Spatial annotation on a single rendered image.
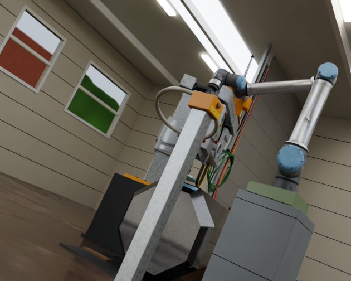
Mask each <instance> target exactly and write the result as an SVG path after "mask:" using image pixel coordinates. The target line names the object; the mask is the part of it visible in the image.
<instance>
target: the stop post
mask: <svg viewBox="0 0 351 281"><path fill-rule="evenodd" d="M218 102H220V101H219V99H218V98H217V97H216V96H215V95H213V94H209V93H203V92H200V91H195V90H194V91H193V93H192V95H191V98H190V100H189V102H188V106H189V107H190V108H191V112H190V114H189V116H188V118H187V121H186V123H185V125H184V127H183V129H182V131H181V134H180V136H179V138H178V140H177V142H176V144H175V147H174V149H173V152H172V154H171V155H170V158H169V160H168V163H167V165H166V167H165V169H164V171H163V173H162V176H161V178H160V180H159V182H158V184H157V187H156V189H155V191H154V193H153V195H152V198H151V200H150V202H149V205H148V207H147V209H146V211H145V213H144V215H143V218H142V220H141V222H140V224H139V226H138V229H137V231H136V233H135V235H134V237H133V240H132V242H131V244H130V246H129V249H128V251H127V253H126V255H125V257H124V260H123V262H122V264H121V266H120V268H119V271H118V273H117V275H116V277H115V279H114V281H142V279H143V276H144V274H145V271H146V269H147V267H148V265H149V262H150V260H151V258H152V256H153V253H154V251H155V249H156V247H157V244H158V242H159V239H160V237H161V235H162V233H163V230H164V228H165V226H166V224H167V221H168V219H169V217H170V215H171V212H172V210H173V207H174V205H175V203H176V201H177V198H178V196H179V194H180V192H181V189H182V187H183V185H184V183H185V180H186V178H187V176H188V174H189V171H190V169H191V166H192V164H193V162H194V160H195V157H196V155H197V153H198V151H199V148H200V146H201V144H202V142H203V139H204V137H205V135H206V133H207V130H208V128H209V125H210V123H211V121H212V120H218V119H219V117H220V115H221V112H222V110H223V107H224V106H223V105H222V103H221V102H220V103H221V107H220V108H219V109H217V108H216V105H217V103H218Z"/></svg>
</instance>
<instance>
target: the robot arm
mask: <svg viewBox="0 0 351 281"><path fill-rule="evenodd" d="M337 74H338V68H337V66H336V65H334V64H332V63H329V62H327V63H324V64H322V65H320V66H319V68H318V73H317V75H316V76H313V77H312V78H311V79H301V80H286V81H271V82H263V83H246V78H245V77H244V76H242V75H237V74H232V73H229V72H228V71H227V70H226V69H223V68H220V69H217V71H216V72H215V73H214V75H213V76H212V78H211V80H210V81H209V83H208V84H207V86H204V85H200V84H196V85H195V86H194V87H193V89H194V90H197V91H201V92H204V93H210V94H213V95H215V96H216V97H218V95H219V93H220V89H221V87H222V86H223V85H224V86H229V87H231V89H232V92H233V94H234V96H235V97H236V98H238V99H242V98H244V97H245V96H250V95H267V94H283V93H300V92H310V93H309V95H308V98H307V100H306V102H305V104H304V107H303V109H302V111H301V114H300V116H299V118H298V121H297V123H296V125H295V128H294V130H293V132H292V135H291V137H290V139H289V140H288V141H286V142H285V143H284V145H283V147H282V148H281V149H280V151H279V152H278V154H277V164H278V170H277V173H276V176H275V179H274V181H273V182H272V184H271V185H270V186H274V187H278V188H282V189H285V190H289V191H293V192H297V193H298V185H299V182H300V179H301V175H302V172H303V169H304V166H305V162H306V156H307V155H308V152H309V151H308V149H307V146H308V143H309V140H310V138H311V136H312V133H313V131H314V129H315V126H316V124H317V122H318V119H319V117H320V115H321V112H322V110H323V107H324V105H325V102H326V100H327V98H328V95H329V93H330V91H331V88H332V87H333V86H334V85H335V83H336V80H337Z"/></svg>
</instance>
